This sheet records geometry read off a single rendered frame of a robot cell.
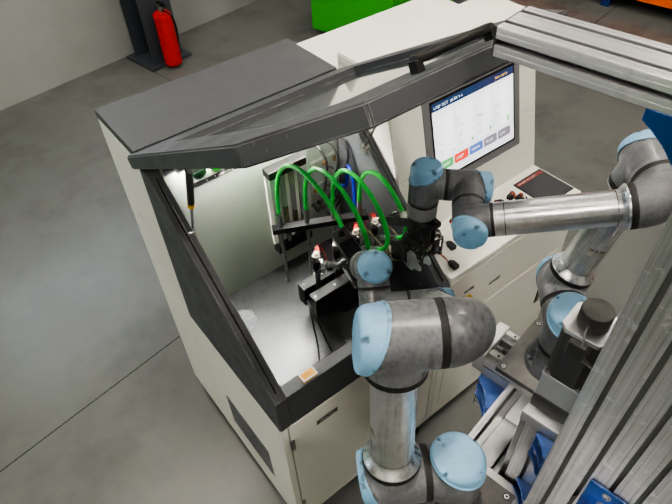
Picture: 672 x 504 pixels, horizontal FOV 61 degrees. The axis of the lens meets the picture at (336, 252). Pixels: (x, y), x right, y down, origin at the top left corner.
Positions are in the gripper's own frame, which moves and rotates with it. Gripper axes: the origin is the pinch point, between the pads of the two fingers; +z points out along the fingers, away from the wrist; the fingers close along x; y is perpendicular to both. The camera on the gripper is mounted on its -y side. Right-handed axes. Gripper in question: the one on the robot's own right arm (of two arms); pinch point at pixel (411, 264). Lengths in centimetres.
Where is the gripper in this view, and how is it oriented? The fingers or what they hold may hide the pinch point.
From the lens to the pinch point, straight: 159.4
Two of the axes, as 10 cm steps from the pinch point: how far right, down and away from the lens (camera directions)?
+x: 7.9, -4.6, 4.1
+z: 0.3, 7.0, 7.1
